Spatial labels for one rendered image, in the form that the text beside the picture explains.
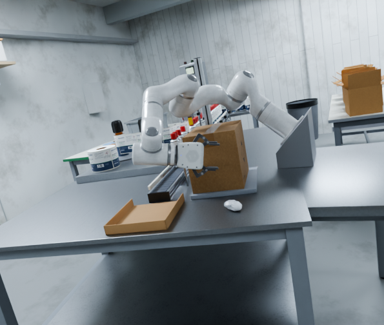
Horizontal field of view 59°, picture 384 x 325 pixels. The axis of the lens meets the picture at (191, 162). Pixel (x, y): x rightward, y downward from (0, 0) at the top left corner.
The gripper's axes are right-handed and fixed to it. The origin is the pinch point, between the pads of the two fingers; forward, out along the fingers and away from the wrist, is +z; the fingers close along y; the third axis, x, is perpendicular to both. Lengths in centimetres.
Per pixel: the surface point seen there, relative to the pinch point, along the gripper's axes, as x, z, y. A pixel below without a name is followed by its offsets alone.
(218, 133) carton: 18.3, 3.6, 8.2
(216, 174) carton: 21.2, 4.1, -10.5
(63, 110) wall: 429, -176, 20
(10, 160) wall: 332, -217, -50
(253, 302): 30, 28, -77
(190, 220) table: 0.6, -8.7, -25.9
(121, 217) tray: 19, -37, -31
